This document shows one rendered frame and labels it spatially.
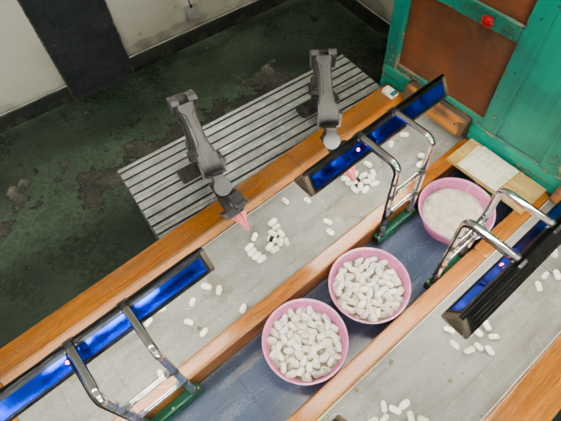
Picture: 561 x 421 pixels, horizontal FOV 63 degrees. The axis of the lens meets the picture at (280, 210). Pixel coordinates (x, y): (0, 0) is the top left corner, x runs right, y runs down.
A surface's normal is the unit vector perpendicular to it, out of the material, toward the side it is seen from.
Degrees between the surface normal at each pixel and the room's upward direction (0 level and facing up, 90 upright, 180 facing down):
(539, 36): 90
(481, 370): 0
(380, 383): 0
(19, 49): 90
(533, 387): 0
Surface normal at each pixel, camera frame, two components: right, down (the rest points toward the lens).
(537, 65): -0.77, 0.56
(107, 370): -0.05, -0.54
